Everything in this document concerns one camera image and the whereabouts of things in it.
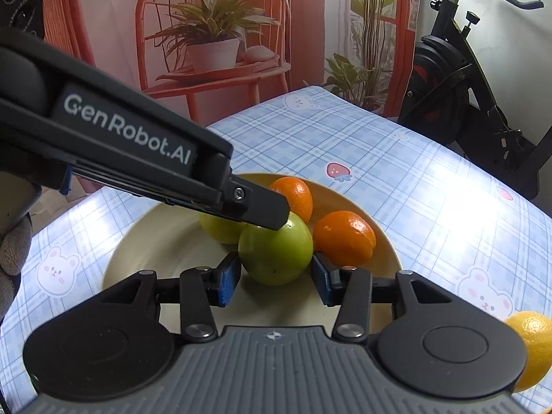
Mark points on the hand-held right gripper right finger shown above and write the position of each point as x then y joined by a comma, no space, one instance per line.
323,282

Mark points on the person's left hand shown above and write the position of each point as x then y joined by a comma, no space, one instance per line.
15,241

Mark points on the yellow lemon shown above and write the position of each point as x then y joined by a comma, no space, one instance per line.
534,345

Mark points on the black exercise bike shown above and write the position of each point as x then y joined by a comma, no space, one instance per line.
440,86

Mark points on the blue checked tablecloth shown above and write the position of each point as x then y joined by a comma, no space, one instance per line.
409,172

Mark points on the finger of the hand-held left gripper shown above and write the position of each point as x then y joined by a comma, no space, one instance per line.
263,207

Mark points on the small orange tangerine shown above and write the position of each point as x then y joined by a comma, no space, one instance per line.
345,237
298,196

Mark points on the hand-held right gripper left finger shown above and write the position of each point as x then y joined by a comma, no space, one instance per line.
228,282

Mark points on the green round fruit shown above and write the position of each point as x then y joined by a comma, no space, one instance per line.
276,248
220,229

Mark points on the printed wall backdrop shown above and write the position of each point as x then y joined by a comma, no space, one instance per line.
108,17

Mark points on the pale yellow plate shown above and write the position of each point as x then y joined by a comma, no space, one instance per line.
172,241

